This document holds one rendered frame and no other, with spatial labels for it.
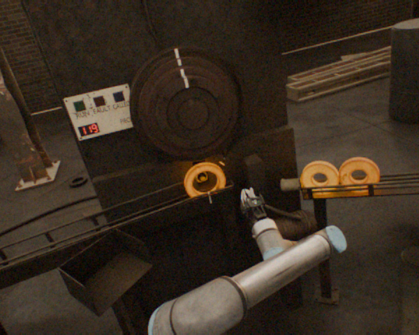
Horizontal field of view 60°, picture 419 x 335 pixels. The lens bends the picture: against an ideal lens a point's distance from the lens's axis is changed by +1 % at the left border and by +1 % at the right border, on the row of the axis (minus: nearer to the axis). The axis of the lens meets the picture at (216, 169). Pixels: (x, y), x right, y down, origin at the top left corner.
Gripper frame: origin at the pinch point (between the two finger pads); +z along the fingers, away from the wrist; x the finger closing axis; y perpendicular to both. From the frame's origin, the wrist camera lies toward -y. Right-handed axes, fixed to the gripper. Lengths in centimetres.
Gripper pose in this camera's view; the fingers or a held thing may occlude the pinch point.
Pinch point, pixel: (245, 192)
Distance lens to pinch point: 151.6
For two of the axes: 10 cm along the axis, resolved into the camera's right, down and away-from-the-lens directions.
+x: -9.6, 2.6, -1.3
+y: -1.0, -7.2, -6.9
